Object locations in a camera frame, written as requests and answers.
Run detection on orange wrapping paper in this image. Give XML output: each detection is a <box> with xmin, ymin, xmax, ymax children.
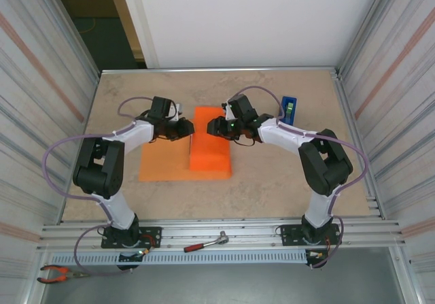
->
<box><xmin>138</xmin><ymin>105</ymin><xmax>234</xmax><ymax>182</ymax></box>

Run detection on blue tape dispenser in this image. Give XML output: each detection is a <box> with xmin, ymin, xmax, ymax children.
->
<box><xmin>278</xmin><ymin>95</ymin><xmax>298</xmax><ymax>126</ymax></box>

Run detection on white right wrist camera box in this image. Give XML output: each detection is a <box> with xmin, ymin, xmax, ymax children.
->
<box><xmin>222</xmin><ymin>101</ymin><xmax>237</xmax><ymax>122</ymax></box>

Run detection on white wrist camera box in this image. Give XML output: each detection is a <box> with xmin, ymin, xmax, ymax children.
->
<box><xmin>171</xmin><ymin>102</ymin><xmax>187</xmax><ymax>120</ymax></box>
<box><xmin>222</xmin><ymin>101</ymin><xmax>237</xmax><ymax>122</ymax></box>

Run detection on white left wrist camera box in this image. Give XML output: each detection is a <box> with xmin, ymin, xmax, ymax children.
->
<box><xmin>171</xmin><ymin>102</ymin><xmax>187</xmax><ymax>120</ymax></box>

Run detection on thin aluminium extrusion rail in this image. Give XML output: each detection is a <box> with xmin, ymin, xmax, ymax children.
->
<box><xmin>99</xmin><ymin>66</ymin><xmax>342</xmax><ymax>77</ymax></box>

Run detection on wide aluminium extrusion rail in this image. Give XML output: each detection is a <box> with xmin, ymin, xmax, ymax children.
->
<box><xmin>37</xmin><ymin>217</ymin><xmax>407</xmax><ymax>252</ymax></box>

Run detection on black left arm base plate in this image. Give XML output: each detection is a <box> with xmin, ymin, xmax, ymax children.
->
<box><xmin>101</xmin><ymin>226</ymin><xmax>162</xmax><ymax>250</ymax></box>

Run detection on red-handled ratchet wrench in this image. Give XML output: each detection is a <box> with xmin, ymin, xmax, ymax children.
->
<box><xmin>184</xmin><ymin>231</ymin><xmax>230</xmax><ymax>253</ymax></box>

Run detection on white slotted cable duct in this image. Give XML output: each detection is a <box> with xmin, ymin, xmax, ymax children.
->
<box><xmin>50</xmin><ymin>249</ymin><xmax>309</xmax><ymax>266</ymax></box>

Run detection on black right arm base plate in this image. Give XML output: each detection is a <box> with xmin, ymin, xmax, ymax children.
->
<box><xmin>279</xmin><ymin>222</ymin><xmax>343</xmax><ymax>247</ymax></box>

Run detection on orange-handled pliers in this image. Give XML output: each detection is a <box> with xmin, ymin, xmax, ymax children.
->
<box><xmin>36</xmin><ymin>265</ymin><xmax>86</xmax><ymax>284</ymax></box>

